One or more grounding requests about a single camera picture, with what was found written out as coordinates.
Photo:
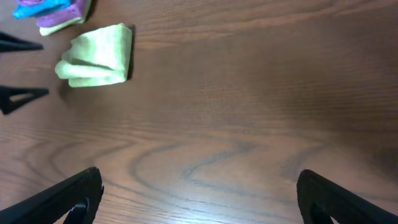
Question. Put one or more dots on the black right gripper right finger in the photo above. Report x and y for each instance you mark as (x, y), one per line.
(321, 201)

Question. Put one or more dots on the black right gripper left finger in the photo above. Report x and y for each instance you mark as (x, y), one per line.
(78, 197)

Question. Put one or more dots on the light green microfiber cloth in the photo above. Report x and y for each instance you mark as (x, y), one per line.
(97, 58)

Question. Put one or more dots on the bottom folded green cloth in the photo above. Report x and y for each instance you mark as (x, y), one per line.
(48, 31)

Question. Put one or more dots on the top folded purple cloth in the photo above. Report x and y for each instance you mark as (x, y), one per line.
(29, 3)

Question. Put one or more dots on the folded purple cloth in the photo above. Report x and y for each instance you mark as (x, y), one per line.
(78, 9)
(29, 3)

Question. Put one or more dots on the folded blue cloth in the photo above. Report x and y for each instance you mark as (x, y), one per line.
(47, 7)

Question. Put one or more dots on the lower folded purple cloth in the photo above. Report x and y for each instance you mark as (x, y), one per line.
(78, 9)

